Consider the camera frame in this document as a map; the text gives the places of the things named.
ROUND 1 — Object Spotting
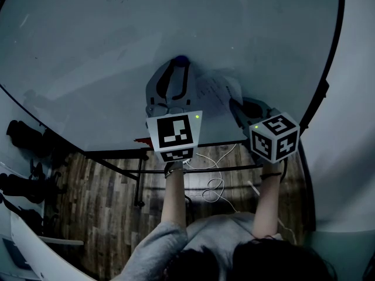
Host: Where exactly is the thin wrist bracelet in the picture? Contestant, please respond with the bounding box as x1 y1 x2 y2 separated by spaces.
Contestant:
163 168 188 179

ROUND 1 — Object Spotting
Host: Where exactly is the person's right forearm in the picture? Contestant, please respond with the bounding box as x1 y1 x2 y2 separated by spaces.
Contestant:
252 159 285 239

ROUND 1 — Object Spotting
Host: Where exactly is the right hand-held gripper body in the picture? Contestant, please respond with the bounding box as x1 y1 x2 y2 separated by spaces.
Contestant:
238 107 301 164

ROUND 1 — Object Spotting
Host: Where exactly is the white printed paper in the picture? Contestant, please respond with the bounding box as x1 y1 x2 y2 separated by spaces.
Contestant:
190 74 244 119

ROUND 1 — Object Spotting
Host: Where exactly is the person's grey sweater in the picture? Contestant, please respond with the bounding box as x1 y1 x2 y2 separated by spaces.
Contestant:
114 211 296 281

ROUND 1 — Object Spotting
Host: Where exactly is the white table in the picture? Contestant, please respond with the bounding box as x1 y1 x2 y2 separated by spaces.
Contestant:
0 206 97 281

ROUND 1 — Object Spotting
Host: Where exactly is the person's left forearm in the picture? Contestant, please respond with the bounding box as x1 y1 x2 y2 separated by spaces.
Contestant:
160 160 188 228

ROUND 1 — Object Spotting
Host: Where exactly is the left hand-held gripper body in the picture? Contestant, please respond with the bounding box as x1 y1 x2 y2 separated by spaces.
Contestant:
145 97 203 164

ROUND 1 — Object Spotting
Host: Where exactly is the black-framed whiteboard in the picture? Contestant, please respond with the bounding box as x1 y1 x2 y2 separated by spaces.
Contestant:
0 0 346 153

